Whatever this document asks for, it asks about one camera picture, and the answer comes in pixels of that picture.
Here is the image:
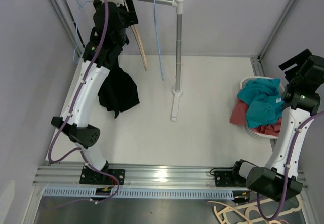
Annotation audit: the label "beige wooden hanger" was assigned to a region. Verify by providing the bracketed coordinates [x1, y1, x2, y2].
[123, 0, 149, 71]

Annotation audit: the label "light blue wire hanger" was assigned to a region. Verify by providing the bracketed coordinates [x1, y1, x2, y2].
[153, 0, 164, 81]
[72, 0, 92, 64]

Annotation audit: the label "black t shirt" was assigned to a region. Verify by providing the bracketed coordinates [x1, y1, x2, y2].
[98, 54, 140, 118]

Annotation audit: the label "salmon pink t shirt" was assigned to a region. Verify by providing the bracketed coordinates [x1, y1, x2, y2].
[229, 99, 282, 137]

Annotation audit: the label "teal t shirt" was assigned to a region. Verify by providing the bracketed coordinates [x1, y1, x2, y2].
[236, 78, 284, 129]

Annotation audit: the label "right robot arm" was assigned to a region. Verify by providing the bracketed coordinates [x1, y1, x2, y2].
[230, 49, 323, 201]

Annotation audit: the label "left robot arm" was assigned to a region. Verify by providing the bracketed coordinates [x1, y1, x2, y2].
[51, 0, 139, 184]

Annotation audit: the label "silver clothes rack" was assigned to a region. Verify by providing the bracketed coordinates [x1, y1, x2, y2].
[62, 0, 184, 121]

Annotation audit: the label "beige hangers on floor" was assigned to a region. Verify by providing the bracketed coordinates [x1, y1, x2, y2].
[207, 195, 303, 223]

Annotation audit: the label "aluminium rail with mounts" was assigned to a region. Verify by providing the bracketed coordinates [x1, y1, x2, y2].
[32, 160, 309, 192]

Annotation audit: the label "white cable duct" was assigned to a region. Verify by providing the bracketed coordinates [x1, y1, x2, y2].
[43, 186, 249, 200]

